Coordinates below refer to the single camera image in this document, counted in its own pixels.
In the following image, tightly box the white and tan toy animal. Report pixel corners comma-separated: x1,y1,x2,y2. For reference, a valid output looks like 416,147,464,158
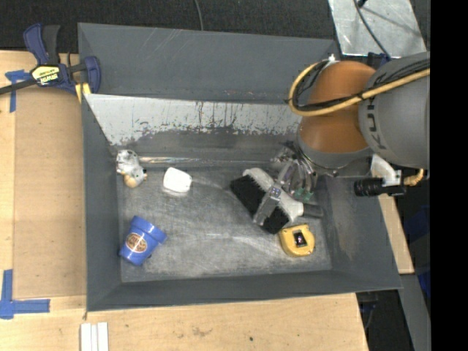
116,148,148,189

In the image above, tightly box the white brush with black bristles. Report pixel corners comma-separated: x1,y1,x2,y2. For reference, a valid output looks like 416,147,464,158
229,167,325,235

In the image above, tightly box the blue flower pot cup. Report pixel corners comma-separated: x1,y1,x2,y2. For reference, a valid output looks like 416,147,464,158
117,215,169,268

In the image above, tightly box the pale wood board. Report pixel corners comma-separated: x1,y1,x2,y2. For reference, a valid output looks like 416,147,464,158
12,52,89,301

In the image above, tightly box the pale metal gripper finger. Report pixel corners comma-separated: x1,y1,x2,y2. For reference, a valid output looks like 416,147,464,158
252,184,285,227

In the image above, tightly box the small white cup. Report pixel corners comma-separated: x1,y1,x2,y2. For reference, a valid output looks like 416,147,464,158
162,166,194,195

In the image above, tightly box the black cylinder on white bracket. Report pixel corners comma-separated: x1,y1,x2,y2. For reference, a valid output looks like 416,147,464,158
353,154,407,198

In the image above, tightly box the yellow tape measure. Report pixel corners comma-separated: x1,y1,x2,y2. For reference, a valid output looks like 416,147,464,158
277,223,317,258

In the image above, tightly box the grey metal bin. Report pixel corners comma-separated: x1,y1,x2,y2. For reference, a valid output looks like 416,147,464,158
77,22,404,312

